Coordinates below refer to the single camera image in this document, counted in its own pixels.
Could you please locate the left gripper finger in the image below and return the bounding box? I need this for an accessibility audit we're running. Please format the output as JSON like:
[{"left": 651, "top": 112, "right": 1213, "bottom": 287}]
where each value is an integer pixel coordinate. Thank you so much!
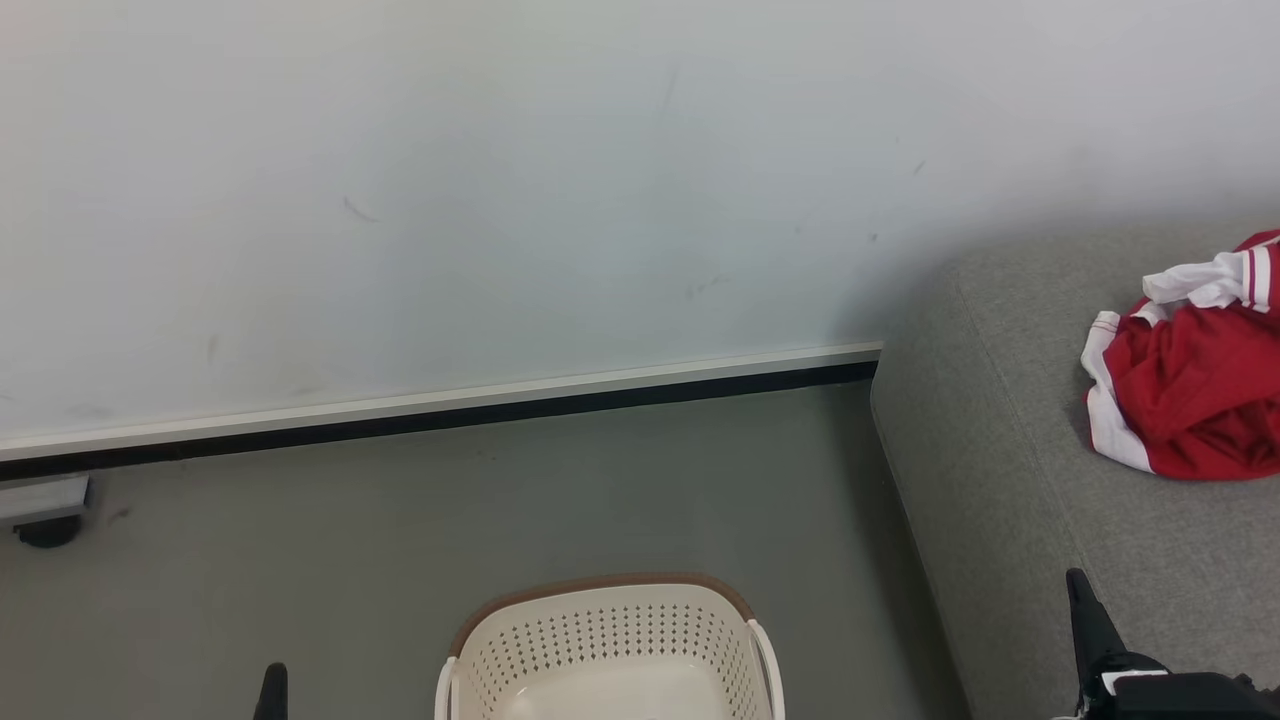
[{"left": 252, "top": 662, "right": 290, "bottom": 720}]

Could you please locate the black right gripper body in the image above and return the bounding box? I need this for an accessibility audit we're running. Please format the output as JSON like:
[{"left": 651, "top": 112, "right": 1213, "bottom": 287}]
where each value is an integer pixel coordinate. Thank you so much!
[{"left": 1076, "top": 654, "right": 1280, "bottom": 720}]

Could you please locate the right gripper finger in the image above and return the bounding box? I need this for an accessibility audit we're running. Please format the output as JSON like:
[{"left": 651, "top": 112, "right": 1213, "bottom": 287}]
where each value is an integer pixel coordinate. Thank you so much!
[{"left": 1064, "top": 567, "right": 1131, "bottom": 683}]

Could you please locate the red and white garment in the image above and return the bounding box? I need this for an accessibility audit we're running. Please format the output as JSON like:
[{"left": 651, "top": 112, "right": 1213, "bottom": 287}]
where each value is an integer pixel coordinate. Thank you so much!
[{"left": 1079, "top": 229, "right": 1280, "bottom": 482}]

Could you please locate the cream laundry basket brown rim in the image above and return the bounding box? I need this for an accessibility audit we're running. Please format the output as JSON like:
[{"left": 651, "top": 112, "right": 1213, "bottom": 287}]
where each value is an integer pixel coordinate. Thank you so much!
[{"left": 433, "top": 572, "right": 787, "bottom": 720}]

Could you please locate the grey fabric sofa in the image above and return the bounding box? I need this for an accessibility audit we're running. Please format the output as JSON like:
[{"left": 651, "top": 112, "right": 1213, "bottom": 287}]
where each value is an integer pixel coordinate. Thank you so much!
[{"left": 869, "top": 222, "right": 1280, "bottom": 720}]

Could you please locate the black caster wheel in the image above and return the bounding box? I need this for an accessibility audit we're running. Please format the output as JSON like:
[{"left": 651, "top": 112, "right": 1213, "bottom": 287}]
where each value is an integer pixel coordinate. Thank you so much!
[{"left": 14, "top": 516, "right": 84, "bottom": 550}]

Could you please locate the grey furniture base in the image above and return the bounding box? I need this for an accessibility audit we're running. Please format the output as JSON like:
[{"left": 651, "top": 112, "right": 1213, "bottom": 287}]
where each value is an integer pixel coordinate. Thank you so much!
[{"left": 0, "top": 474, "right": 92, "bottom": 529}]

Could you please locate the white and black baseboard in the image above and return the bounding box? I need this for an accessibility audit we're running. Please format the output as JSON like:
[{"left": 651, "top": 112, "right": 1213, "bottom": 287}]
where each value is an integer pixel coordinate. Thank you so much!
[{"left": 0, "top": 342, "right": 884, "bottom": 482}]

